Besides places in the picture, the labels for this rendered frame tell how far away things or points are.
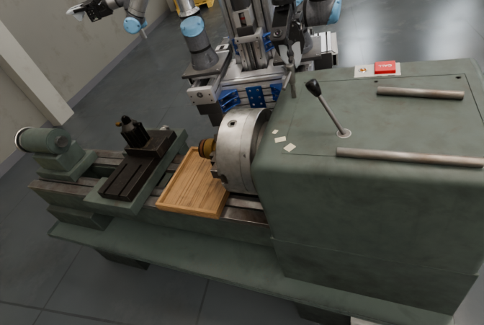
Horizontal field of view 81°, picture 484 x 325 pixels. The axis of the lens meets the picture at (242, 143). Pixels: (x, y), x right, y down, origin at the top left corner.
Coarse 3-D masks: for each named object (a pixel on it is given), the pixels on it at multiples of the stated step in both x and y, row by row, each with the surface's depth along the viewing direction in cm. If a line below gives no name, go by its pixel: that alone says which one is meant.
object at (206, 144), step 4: (204, 140) 111; (208, 140) 109; (212, 140) 108; (200, 144) 110; (204, 144) 109; (208, 144) 108; (212, 144) 107; (200, 148) 109; (204, 148) 108; (208, 148) 107; (212, 148) 108; (200, 152) 109; (204, 152) 108; (208, 152) 107; (200, 156) 111; (204, 156) 110; (208, 156) 109
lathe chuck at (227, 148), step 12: (252, 108) 100; (228, 120) 95; (240, 120) 93; (228, 132) 92; (240, 132) 91; (216, 144) 93; (228, 144) 91; (240, 144) 89; (216, 156) 93; (228, 156) 91; (228, 168) 92; (240, 168) 90; (228, 180) 95; (240, 180) 93; (240, 192) 101
